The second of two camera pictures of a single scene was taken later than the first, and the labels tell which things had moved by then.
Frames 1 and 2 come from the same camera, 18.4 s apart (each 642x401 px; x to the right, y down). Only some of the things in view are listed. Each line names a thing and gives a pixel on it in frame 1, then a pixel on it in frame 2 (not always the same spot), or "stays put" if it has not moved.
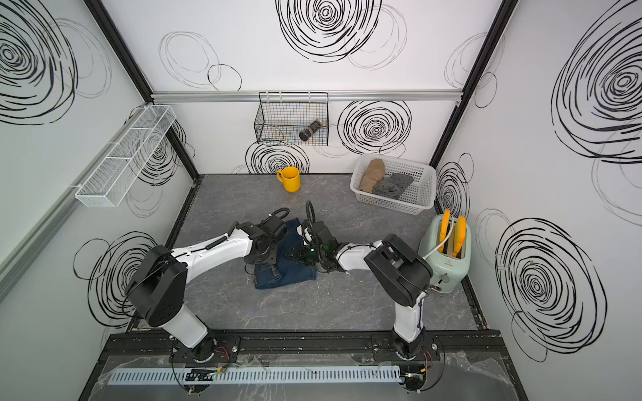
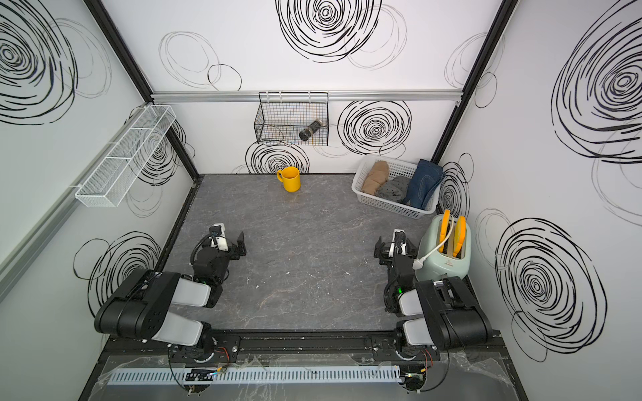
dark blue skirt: [285, 271] → [425, 175]
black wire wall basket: [292, 119] stays put
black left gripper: [274, 248] → [241, 250]
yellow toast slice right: [460, 234] stays put
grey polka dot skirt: [394, 185] stays put
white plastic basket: [405, 185] stays put
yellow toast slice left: [444, 229] stays put
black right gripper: [298, 252] → [384, 251]
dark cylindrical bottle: [313, 127] stays put
